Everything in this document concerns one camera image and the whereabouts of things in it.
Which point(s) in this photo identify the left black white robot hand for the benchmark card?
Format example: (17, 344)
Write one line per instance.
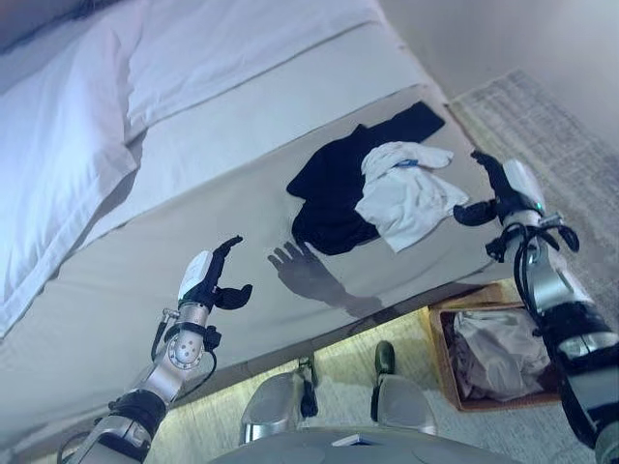
(196, 275)

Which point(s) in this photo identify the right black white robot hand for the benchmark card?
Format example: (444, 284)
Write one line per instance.
(520, 186)

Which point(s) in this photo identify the white garment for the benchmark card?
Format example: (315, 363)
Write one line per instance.
(406, 203)

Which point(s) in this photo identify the black garment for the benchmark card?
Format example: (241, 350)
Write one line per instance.
(329, 193)

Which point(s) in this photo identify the beige garment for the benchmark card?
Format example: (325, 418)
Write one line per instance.
(498, 353)

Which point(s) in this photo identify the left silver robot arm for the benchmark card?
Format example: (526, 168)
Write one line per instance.
(184, 348)

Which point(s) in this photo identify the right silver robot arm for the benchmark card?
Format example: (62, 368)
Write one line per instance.
(556, 285)

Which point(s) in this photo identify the beige bed runner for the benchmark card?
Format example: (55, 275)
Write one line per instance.
(169, 203)

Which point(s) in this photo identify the tan wicker basket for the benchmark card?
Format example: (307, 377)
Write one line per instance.
(445, 348)

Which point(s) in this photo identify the bed with white sheet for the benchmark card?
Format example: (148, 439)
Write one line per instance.
(290, 72)

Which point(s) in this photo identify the grey striped rug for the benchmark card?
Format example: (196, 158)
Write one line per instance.
(556, 145)

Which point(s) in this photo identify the left silver robot leg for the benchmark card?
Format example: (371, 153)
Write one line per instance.
(271, 406)

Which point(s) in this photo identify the silver robot leg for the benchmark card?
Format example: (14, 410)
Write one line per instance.
(271, 406)
(401, 401)

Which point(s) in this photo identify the white duvet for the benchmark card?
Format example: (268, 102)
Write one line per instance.
(58, 121)

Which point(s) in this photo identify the grey robot torso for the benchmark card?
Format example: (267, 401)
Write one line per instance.
(338, 447)

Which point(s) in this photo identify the right silver robot leg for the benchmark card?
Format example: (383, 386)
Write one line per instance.
(401, 401)

